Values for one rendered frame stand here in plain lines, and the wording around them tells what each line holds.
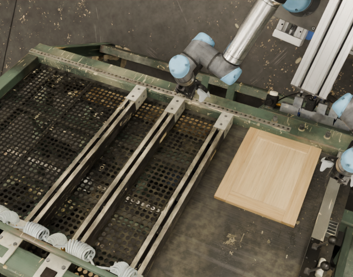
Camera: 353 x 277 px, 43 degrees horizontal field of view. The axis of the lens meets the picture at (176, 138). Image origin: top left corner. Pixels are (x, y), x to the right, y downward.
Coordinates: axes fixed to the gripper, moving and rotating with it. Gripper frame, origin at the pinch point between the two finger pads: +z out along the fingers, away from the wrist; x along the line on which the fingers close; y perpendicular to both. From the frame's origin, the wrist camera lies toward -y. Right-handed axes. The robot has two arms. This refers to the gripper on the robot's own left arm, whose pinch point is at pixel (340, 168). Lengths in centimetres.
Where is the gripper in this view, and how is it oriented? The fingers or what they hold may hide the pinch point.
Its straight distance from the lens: 187.1
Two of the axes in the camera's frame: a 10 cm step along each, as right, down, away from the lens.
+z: 1.8, 2.0, 9.6
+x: 8.5, 4.6, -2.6
